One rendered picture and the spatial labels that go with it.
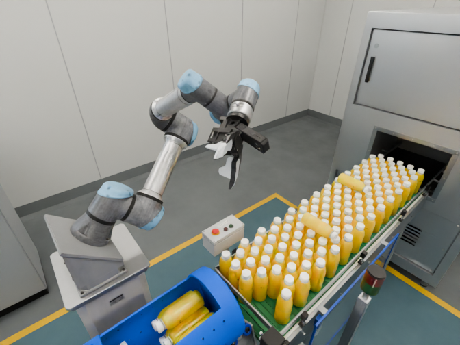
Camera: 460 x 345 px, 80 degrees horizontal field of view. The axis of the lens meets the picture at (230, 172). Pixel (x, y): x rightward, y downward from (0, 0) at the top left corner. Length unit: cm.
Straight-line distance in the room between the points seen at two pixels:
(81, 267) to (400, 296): 242
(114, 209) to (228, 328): 59
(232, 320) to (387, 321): 178
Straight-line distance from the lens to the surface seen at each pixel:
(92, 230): 115
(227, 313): 102
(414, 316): 278
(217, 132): 78
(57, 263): 139
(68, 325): 265
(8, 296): 278
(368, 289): 118
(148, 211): 115
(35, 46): 328
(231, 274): 130
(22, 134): 344
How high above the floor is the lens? 208
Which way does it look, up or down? 33 degrees down
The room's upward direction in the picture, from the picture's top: straight up
